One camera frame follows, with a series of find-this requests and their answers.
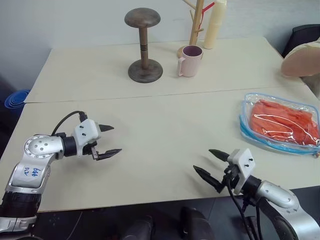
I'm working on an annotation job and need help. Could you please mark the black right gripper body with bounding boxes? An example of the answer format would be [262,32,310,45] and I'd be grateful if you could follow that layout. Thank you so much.
[221,159,242,195]

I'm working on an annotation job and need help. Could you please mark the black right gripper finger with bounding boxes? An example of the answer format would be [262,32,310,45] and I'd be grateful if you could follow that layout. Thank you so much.
[208,148,230,162]
[192,164,225,194]

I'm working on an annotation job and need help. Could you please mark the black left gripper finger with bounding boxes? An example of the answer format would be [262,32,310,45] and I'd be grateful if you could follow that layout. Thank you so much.
[98,123,116,134]
[96,148,123,161]

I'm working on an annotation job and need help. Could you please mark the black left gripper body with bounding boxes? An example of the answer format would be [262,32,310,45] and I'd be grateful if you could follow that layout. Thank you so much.
[81,140,101,161]

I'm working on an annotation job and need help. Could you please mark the bag of orange carrot sticks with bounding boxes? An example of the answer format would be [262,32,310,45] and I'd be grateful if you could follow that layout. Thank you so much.
[238,91,320,158]

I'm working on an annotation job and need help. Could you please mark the orange cloth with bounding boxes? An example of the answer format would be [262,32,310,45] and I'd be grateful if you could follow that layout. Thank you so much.
[249,98,320,146]

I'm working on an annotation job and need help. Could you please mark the dark wooden hat stand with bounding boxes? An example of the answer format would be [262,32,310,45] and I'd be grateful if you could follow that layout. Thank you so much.
[123,7,165,84]

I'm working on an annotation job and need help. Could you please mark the blue stacked bowls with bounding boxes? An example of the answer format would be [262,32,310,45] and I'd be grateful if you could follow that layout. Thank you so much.
[4,88,32,110]

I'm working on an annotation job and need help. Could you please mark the pink mug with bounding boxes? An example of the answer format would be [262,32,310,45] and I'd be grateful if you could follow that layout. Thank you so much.
[177,45,204,78]

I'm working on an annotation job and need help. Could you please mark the person in beige clothing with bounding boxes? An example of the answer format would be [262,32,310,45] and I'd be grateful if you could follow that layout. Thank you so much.
[280,38,320,100]

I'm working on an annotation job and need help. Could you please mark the cream cylinder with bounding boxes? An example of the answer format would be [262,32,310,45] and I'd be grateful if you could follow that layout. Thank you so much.
[203,0,229,50]

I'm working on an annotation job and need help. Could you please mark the light wooden branch rack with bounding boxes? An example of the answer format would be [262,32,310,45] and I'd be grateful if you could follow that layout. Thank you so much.
[176,0,216,59]

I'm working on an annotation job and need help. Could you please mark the black chair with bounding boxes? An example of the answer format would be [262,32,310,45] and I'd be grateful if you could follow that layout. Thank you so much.
[281,23,320,60]

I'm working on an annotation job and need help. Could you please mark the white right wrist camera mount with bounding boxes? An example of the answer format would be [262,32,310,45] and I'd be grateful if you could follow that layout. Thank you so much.
[228,147,257,196]

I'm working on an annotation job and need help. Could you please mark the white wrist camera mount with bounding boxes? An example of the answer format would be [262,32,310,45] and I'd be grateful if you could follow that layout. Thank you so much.
[72,119,102,157]
[228,147,257,196]

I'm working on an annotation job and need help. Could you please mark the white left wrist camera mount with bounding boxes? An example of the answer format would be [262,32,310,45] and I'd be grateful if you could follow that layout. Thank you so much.
[72,119,102,157]

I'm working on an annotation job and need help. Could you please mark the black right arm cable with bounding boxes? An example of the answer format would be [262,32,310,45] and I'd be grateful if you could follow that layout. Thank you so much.
[224,174,254,240]

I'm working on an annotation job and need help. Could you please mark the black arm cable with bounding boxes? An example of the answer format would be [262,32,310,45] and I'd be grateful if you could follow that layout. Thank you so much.
[51,110,89,137]
[224,174,254,240]

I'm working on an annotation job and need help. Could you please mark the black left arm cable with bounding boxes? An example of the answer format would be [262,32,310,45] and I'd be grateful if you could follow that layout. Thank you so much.
[51,110,89,137]

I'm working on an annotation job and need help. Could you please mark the red strap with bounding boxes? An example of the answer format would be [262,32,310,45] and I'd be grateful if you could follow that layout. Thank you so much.
[201,1,216,14]

